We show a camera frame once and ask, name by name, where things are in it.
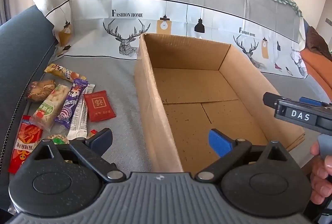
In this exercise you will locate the green white puffed snack pack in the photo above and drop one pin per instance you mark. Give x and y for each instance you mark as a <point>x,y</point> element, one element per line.
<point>44,116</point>

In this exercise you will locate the person right hand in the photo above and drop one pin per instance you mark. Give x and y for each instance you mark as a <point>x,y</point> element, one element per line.
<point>321,169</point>

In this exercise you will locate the red long snack bag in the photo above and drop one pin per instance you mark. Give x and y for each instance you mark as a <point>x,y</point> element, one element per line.
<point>28,136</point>

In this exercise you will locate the yellow orange snack bar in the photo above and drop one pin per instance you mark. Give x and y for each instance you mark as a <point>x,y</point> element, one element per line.
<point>63,73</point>

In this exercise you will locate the brown cracker bag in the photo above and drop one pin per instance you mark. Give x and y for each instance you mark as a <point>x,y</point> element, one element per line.
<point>38,91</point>

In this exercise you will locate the silver snack bar wrapper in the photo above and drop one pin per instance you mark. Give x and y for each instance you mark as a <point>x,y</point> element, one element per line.
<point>78,127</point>

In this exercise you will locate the grey deer print cloth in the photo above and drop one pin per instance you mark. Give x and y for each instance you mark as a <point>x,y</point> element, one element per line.
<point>270,34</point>

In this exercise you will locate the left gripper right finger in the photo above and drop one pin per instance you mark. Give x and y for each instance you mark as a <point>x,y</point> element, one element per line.
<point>231,154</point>

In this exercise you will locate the red square snack packet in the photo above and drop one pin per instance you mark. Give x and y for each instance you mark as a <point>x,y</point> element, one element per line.
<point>99,108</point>

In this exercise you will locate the purple candy wrapper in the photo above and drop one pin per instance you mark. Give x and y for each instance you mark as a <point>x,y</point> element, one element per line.
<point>65,116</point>

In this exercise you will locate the brown cardboard box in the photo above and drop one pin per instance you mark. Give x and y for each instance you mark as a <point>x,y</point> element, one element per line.
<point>187,86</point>

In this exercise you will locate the brown blanket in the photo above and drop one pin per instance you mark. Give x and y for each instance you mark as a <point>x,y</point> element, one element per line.
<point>316,44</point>

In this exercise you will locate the orange cushion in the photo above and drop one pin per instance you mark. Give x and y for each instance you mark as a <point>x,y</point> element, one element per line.
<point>319,67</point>

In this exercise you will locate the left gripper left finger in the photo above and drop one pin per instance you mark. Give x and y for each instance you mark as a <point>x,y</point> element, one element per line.
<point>89,152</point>

